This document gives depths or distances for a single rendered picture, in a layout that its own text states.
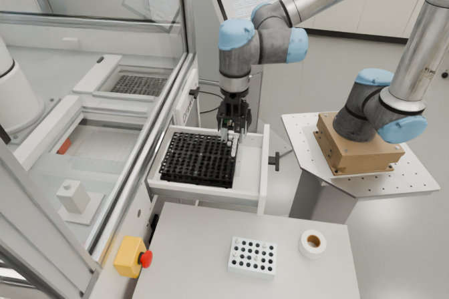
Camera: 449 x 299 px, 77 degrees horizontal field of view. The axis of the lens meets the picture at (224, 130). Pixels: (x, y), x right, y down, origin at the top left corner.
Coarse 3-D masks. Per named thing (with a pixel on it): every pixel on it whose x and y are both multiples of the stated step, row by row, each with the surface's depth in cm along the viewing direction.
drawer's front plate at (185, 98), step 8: (192, 72) 120; (192, 80) 117; (184, 88) 111; (192, 88) 118; (184, 96) 107; (184, 104) 108; (192, 104) 121; (176, 112) 102; (184, 112) 109; (176, 120) 105; (184, 120) 110
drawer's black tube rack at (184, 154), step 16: (176, 144) 93; (192, 144) 93; (208, 144) 93; (224, 144) 94; (176, 160) 88; (192, 160) 88; (208, 160) 89; (224, 160) 88; (160, 176) 87; (176, 176) 87; (192, 176) 84; (208, 176) 83; (224, 176) 83
